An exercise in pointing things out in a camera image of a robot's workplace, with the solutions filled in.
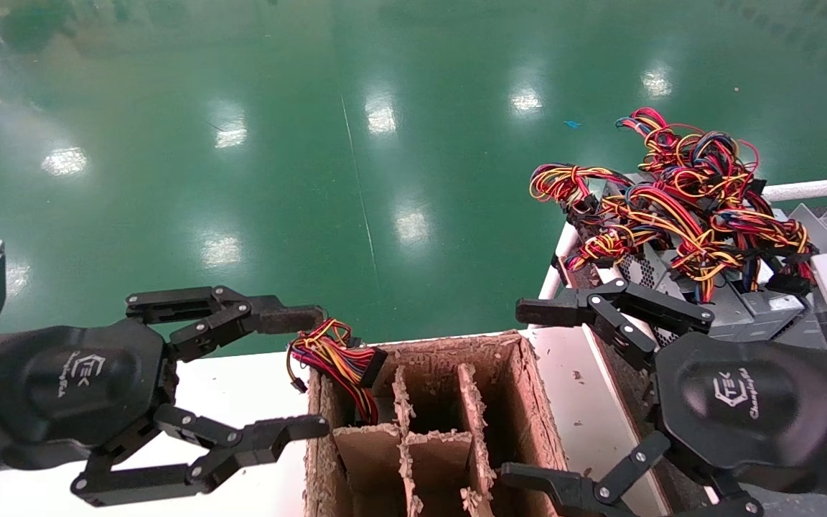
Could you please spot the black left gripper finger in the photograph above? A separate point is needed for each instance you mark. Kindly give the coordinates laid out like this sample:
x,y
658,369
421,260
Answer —
x,y
270,316

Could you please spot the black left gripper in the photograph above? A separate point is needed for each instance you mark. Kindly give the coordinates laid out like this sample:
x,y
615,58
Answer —
x,y
62,388

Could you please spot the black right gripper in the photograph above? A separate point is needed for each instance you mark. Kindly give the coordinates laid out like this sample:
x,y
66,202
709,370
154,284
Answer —
x,y
744,402

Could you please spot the brown cardboard box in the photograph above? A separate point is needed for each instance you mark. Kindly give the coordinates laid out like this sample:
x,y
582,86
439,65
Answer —
x,y
537,402

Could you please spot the cardboard divider grid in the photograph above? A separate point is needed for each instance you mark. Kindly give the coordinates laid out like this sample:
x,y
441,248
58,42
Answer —
x,y
370,454

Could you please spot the silver mesh power supply unit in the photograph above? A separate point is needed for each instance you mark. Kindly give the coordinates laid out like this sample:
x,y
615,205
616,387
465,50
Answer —
x,y
639,273

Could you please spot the grey power supply unit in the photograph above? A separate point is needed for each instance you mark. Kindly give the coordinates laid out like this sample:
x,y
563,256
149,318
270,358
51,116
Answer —
x,y
744,310

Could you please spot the small blue scrap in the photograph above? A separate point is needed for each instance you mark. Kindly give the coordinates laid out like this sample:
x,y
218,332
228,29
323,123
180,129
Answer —
x,y
571,124

